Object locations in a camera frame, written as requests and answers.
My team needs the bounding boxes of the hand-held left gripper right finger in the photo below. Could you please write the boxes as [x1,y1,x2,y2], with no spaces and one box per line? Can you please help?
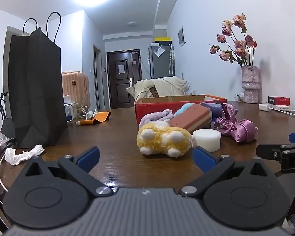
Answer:
[178,146,277,198]

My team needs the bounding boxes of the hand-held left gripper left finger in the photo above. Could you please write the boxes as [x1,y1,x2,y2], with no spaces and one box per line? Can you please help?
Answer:
[22,146,113,197]

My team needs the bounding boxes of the pink cloth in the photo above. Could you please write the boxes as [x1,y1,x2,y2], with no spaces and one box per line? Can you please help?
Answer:
[230,119,258,143]

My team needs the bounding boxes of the pink satin scrunchie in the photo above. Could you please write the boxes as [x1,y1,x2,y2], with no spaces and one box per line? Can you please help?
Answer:
[215,103,239,137]

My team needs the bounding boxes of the brown pink layered sponge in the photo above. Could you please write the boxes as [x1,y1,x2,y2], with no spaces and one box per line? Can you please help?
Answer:
[169,103,213,134]

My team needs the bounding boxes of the yellow plush toy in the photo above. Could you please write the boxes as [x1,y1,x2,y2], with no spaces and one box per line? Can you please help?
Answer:
[137,123,194,158]

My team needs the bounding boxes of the purple towel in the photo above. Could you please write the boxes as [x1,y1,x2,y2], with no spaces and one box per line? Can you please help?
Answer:
[199,102,224,122]

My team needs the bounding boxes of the blue fluffy cloth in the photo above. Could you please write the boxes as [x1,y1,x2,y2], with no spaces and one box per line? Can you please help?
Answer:
[174,103,193,117]

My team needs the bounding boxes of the lavender fluffy headband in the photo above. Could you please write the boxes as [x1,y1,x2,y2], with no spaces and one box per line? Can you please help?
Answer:
[138,109,173,129]

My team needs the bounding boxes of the red cardboard box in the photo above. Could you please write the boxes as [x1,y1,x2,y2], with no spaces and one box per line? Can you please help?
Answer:
[134,94,227,125]

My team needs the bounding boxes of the white foam cylinder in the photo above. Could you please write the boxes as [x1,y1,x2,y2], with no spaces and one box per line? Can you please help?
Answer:
[192,128,222,152]

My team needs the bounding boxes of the red flat box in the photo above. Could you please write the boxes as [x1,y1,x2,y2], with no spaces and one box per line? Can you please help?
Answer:
[268,96,291,106]

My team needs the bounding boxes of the white charger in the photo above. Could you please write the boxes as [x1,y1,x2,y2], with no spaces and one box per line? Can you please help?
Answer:
[259,103,277,111]

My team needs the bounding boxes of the clear plastic bag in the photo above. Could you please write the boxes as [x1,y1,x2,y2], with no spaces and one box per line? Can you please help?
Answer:
[63,95,89,122]

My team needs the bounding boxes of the pink textured vase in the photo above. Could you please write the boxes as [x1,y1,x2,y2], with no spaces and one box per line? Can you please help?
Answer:
[241,65,261,104]

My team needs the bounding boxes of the pink suitcase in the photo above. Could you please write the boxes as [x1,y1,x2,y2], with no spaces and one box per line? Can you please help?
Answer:
[61,71,90,113]

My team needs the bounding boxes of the crumpled white tissue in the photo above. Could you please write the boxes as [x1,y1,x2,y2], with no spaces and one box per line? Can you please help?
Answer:
[4,145,45,166]

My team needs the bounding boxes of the dark brown entrance door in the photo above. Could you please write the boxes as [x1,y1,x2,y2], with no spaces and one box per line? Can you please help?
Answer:
[106,49,143,109]

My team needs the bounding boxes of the grey interior door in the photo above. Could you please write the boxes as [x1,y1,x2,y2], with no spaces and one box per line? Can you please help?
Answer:
[93,44,104,111]

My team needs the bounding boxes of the beige coat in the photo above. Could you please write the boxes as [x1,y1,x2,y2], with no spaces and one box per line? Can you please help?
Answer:
[126,76,191,107]

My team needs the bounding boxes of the black paper bag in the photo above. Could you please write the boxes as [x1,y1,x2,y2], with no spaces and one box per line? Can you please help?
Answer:
[8,12,69,149]

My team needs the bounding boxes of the black tripod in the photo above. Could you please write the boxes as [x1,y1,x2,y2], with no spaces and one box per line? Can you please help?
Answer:
[0,92,9,126]

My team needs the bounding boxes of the grey refrigerator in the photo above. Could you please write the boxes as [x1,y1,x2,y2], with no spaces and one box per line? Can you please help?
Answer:
[148,43,175,79]

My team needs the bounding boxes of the white folded umbrella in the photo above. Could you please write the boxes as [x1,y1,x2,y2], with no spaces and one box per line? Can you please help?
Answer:
[168,43,175,75]

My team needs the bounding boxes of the dried pink roses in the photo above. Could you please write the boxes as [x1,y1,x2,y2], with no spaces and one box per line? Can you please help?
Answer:
[209,13,258,67]

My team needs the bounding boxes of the white charger cable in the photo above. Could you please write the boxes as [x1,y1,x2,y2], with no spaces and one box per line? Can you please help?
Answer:
[270,107,295,119]

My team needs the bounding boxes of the wall poster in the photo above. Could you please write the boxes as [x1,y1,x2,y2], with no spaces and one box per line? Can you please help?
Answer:
[178,26,186,46]

